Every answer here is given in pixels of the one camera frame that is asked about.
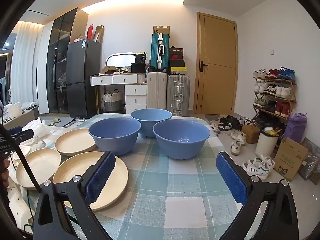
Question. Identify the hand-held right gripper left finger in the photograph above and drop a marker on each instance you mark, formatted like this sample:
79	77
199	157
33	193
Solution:
100	177

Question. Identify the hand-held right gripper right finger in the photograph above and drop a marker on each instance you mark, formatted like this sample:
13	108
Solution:
231	177

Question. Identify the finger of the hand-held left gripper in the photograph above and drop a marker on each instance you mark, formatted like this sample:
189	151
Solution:
23	135

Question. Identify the cream round plate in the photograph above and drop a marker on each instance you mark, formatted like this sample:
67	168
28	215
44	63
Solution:
75	170
72	141

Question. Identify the stack of cream plates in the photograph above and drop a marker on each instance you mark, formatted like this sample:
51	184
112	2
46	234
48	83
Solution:
37	165

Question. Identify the blue plastic bowl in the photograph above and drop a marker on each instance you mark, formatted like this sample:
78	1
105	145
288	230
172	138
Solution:
150	122
113	135
180	140

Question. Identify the small cream bowls stack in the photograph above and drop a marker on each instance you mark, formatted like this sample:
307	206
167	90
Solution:
22	155

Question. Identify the person's left hand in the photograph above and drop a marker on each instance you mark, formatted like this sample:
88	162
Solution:
3	170

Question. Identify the clear plastic bag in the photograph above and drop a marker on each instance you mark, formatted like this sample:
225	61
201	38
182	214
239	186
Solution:
37	130

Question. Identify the clear acrylic holder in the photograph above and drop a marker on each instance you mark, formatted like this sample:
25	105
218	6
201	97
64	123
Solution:
39	142

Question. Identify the green slipper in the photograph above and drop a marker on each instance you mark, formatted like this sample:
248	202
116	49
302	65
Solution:
51	124
57	120

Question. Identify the scattered assorted sneakers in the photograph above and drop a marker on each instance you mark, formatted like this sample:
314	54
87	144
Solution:
237	140

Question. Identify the small brown cardboard box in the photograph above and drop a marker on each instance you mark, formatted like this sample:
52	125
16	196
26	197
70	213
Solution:
250	133

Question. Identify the white trash bin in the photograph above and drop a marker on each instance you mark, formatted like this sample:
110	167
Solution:
266	143

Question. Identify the black white patterned rug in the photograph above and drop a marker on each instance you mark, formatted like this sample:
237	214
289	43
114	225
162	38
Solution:
77	122

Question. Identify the cat print cardboard box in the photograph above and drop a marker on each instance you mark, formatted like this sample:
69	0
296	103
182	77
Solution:
290	160

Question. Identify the white curtain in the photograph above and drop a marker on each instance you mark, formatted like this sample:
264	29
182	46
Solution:
23	62

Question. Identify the woven grey white basket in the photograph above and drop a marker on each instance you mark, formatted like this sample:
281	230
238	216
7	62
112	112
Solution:
112	102

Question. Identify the purple bag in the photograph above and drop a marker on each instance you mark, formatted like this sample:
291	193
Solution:
295	127

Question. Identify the dark grey fridge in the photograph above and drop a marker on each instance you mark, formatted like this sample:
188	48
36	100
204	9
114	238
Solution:
83	80

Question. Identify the patterned plastic bag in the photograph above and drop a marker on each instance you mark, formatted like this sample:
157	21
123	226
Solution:
311	160

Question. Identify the white dressing table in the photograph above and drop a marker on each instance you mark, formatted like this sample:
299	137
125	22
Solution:
135	97

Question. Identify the shoe rack with shoes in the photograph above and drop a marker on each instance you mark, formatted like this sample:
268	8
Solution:
273	90

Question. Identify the silver suitcase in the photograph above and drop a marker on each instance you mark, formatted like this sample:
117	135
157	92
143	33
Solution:
178	95

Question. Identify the white suitcase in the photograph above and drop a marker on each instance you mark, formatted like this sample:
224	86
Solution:
156	90

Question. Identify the wooden shoe rack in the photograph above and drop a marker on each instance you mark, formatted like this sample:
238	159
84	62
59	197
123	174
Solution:
293	92

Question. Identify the small open cardboard box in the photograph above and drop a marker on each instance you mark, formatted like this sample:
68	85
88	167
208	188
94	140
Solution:
108	69

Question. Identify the white ribbed container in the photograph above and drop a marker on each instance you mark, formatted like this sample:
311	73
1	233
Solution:
127	68

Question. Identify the tan wooden door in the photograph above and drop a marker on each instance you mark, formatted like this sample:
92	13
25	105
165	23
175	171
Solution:
217	62

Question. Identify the yellow black shoe box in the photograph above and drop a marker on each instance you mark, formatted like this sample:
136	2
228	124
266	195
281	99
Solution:
178	70

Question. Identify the white framed mirror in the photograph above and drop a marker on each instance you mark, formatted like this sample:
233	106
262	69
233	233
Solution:
120	59

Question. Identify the black paper bag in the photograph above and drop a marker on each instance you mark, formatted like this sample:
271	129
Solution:
140	58

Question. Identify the flat cardboard box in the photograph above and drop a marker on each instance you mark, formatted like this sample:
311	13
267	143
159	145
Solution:
99	33

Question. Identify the black red shoe box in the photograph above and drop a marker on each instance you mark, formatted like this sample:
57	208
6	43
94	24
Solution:
176	53

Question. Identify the teal suitcase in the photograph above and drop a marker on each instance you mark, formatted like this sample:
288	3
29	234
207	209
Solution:
160	52

